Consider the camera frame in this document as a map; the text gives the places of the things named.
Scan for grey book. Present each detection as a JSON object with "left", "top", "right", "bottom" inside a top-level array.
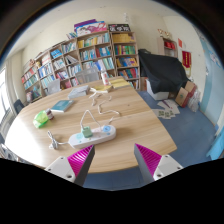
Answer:
[{"left": 67, "top": 85, "right": 91, "bottom": 100}]

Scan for brown cardboard box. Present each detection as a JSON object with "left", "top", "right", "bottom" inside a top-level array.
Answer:
[{"left": 174, "top": 80, "right": 198, "bottom": 108}]

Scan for black cloth cover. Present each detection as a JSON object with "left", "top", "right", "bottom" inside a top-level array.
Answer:
[{"left": 138, "top": 48, "right": 189, "bottom": 95}]

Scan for papers on floor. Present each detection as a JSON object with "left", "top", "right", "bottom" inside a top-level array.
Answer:
[{"left": 151, "top": 99, "right": 181, "bottom": 120}]

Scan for white power strip cord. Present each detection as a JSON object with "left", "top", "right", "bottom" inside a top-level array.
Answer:
[{"left": 47, "top": 130, "right": 71, "bottom": 150}]

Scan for flat yellow book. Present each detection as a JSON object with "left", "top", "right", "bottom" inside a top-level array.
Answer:
[{"left": 109, "top": 77, "right": 132, "bottom": 89}]

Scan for small wooden wall shelf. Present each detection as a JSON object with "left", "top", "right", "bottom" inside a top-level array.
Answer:
[{"left": 157, "top": 29, "right": 179, "bottom": 58}]

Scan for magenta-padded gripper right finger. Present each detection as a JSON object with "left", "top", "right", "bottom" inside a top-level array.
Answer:
[{"left": 133, "top": 143, "right": 184, "bottom": 185}]

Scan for green plastic bag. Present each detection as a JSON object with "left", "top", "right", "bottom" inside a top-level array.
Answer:
[{"left": 32, "top": 110, "right": 50, "bottom": 129}]

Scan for dark office chair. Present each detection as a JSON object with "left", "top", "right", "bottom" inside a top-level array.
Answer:
[{"left": 13, "top": 98, "right": 25, "bottom": 115}]

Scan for white charger cable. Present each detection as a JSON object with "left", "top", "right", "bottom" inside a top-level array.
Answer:
[{"left": 79, "top": 87, "right": 122, "bottom": 129}]

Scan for large translucent grey chair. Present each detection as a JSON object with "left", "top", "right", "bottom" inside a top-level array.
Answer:
[{"left": 74, "top": 67, "right": 100, "bottom": 84}]

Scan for wooden bookshelf unit with books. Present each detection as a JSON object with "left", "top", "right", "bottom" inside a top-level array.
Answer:
[{"left": 20, "top": 19, "right": 141, "bottom": 104}]

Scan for teal book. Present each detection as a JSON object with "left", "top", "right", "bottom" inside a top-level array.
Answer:
[{"left": 50, "top": 99, "right": 75, "bottom": 113}]

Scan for green charger block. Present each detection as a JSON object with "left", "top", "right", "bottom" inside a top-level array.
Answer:
[{"left": 81, "top": 126, "right": 94, "bottom": 139}]

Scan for small translucent grey chair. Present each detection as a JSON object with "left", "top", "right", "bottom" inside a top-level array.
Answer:
[{"left": 46, "top": 78, "right": 62, "bottom": 96}]

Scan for open yellow book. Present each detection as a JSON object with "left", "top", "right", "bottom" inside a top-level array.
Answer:
[{"left": 93, "top": 83, "right": 114, "bottom": 94}]

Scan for white power strip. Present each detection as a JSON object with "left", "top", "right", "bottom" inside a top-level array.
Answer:
[{"left": 68, "top": 124, "right": 117, "bottom": 150}]

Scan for small brown jar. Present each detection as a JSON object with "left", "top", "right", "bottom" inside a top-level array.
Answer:
[{"left": 45, "top": 108, "right": 55, "bottom": 120}]

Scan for red wall banner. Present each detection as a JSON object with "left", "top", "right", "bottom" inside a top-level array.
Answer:
[{"left": 181, "top": 50, "right": 192, "bottom": 69}]

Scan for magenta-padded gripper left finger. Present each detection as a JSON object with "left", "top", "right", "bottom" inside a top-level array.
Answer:
[{"left": 44, "top": 144, "right": 96, "bottom": 187}]

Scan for window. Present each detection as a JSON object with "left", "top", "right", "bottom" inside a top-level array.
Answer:
[{"left": 0, "top": 66, "right": 9, "bottom": 121}]

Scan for white box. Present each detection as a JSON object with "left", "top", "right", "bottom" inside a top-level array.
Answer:
[{"left": 145, "top": 78, "right": 170, "bottom": 101}]

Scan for clear plastic bag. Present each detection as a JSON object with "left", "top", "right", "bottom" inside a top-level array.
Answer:
[{"left": 188, "top": 89, "right": 203, "bottom": 113}]

